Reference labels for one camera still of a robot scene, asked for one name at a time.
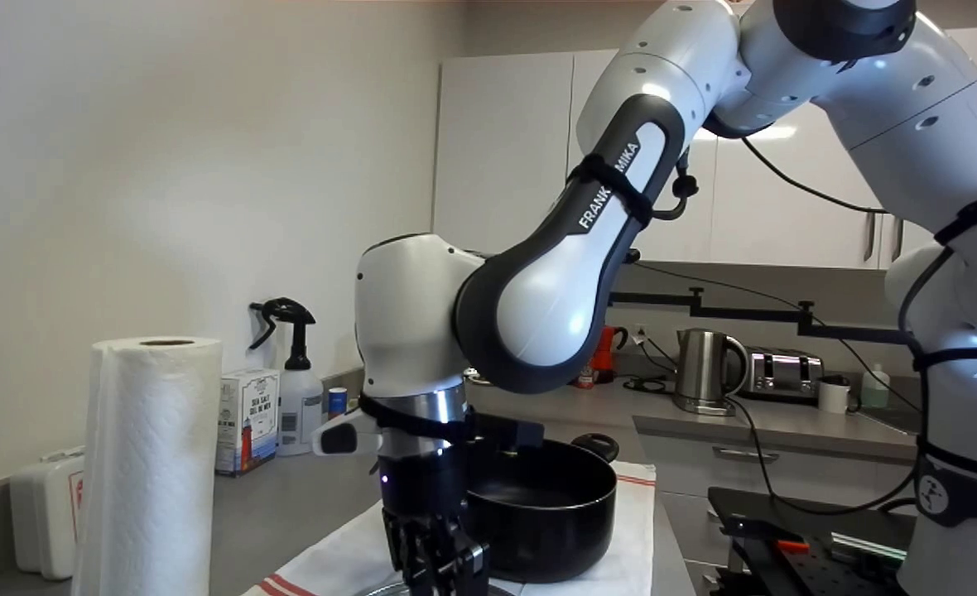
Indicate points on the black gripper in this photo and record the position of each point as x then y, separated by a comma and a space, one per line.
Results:
421, 484

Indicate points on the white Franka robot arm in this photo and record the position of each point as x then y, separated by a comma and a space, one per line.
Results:
573, 277

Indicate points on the black cooking pot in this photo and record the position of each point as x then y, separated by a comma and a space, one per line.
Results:
539, 532

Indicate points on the white towel with red stripes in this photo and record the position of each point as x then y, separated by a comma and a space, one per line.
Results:
631, 550

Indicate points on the clear spray bottle black trigger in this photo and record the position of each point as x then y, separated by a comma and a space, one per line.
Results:
299, 409

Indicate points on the white blue carton box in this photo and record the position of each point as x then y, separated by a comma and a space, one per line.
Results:
245, 424

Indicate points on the grey base cabinet unit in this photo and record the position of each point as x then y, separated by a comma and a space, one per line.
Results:
686, 484

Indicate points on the red jug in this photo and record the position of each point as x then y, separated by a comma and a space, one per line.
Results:
606, 353

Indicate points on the white paper towel roll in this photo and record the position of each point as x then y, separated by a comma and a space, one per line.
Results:
144, 476

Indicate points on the black perforated workbench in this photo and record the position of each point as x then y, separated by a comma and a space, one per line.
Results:
761, 519

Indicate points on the stainless steel electric kettle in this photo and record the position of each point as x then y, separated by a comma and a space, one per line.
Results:
705, 367

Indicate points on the silver toaster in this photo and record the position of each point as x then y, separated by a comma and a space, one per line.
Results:
787, 374

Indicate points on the white cup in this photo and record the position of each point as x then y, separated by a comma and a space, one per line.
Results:
834, 397

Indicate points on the pale green container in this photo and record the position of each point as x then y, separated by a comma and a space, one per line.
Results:
875, 388

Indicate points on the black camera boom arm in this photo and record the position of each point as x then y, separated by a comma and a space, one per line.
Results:
752, 311

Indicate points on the white wall cabinets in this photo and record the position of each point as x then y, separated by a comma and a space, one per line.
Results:
506, 144

